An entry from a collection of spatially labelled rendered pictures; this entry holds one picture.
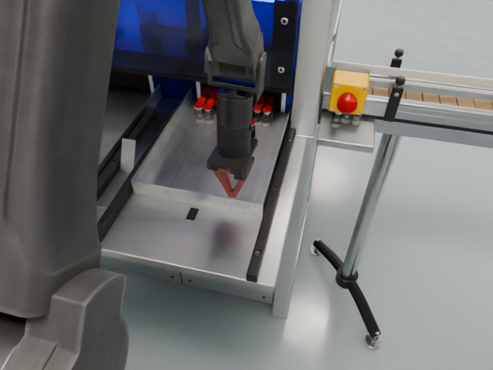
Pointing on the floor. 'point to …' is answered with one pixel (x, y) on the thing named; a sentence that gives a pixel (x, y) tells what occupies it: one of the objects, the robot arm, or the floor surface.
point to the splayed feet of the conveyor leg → (373, 341)
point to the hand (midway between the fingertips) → (232, 192)
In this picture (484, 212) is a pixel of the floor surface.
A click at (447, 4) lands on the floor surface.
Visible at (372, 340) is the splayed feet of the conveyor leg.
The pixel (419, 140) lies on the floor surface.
